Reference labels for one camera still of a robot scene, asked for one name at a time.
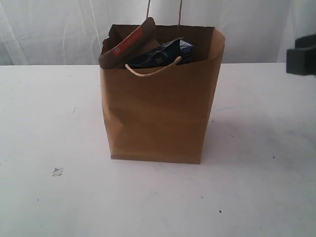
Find blue white milk carton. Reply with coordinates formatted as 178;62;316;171
179;39;195;65

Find spaghetti package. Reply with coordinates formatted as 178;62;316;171
127;38;182;69

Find brown paper shopping bag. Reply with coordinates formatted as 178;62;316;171
100;23;225;164

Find brown coffee pouch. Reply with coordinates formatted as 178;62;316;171
99;17;159;69

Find small torn plastic scrap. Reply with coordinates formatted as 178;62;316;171
52;167;63;177

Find white backdrop curtain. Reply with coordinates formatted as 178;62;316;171
0;0;316;65

